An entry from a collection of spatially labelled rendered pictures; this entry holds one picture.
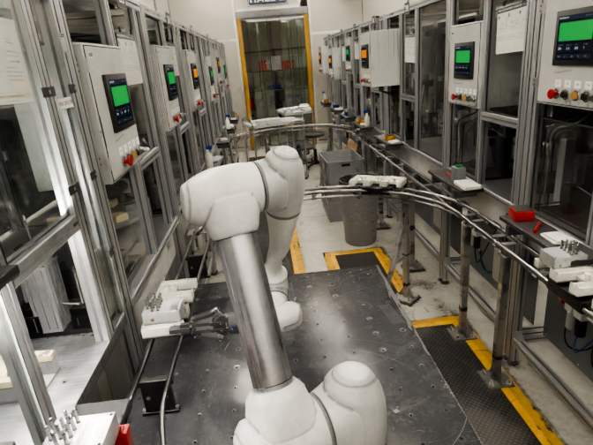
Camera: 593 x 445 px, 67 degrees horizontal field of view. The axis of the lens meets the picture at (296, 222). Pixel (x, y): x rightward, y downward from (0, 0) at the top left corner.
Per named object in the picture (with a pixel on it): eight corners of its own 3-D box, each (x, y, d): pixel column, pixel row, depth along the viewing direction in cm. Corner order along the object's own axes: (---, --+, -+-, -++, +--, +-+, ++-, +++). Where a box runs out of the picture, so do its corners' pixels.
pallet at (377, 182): (349, 192, 315) (349, 179, 312) (356, 187, 327) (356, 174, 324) (401, 196, 299) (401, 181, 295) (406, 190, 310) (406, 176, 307)
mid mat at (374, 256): (416, 300, 324) (416, 298, 324) (341, 309, 322) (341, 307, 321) (381, 246, 418) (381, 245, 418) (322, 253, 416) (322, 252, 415)
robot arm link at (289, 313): (259, 342, 153) (258, 312, 163) (304, 336, 153) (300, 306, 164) (256, 322, 146) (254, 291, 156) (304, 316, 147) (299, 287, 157)
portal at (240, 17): (316, 144, 939) (307, 6, 850) (251, 150, 933) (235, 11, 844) (316, 143, 948) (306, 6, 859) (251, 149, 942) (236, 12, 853)
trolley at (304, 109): (320, 162, 775) (317, 104, 742) (288, 166, 765) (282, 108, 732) (309, 154, 853) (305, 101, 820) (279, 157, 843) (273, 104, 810)
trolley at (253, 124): (258, 188, 648) (250, 120, 616) (246, 180, 698) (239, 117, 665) (313, 178, 677) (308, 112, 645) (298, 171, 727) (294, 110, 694)
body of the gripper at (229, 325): (242, 327, 158) (215, 329, 158) (239, 305, 155) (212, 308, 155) (241, 338, 151) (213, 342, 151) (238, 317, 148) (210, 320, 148)
